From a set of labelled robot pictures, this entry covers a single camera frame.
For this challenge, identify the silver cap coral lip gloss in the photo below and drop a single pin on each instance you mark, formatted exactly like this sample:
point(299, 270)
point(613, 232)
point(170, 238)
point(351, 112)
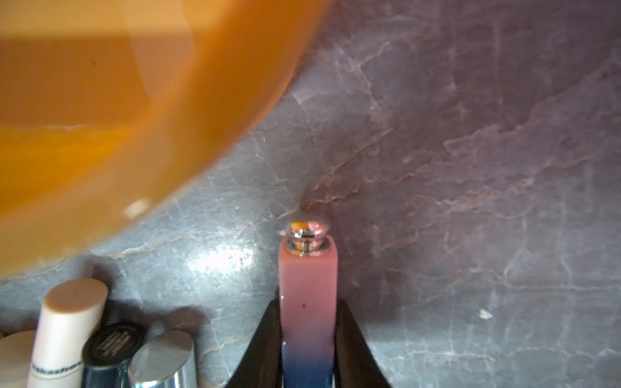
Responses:
point(168, 360)

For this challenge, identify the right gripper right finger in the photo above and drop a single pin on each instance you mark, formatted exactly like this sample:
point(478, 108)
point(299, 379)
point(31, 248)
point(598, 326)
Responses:
point(355, 365)

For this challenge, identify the black round lipstick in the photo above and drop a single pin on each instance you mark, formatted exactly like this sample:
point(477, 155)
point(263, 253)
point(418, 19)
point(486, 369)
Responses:
point(107, 354)

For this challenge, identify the pink blue gradient lipstick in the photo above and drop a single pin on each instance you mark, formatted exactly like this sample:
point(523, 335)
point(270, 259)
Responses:
point(308, 271)

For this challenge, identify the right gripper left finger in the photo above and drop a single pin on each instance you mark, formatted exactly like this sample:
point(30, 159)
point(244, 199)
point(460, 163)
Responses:
point(260, 366)

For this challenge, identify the beige lipstick tube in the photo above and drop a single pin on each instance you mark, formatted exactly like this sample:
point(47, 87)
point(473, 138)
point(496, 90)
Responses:
point(16, 355)

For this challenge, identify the yellow plastic storage box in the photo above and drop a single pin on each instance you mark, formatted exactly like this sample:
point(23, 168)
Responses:
point(109, 107)

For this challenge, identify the pink beige lip gloss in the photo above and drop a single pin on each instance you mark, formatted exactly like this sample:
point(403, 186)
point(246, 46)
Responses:
point(71, 312)

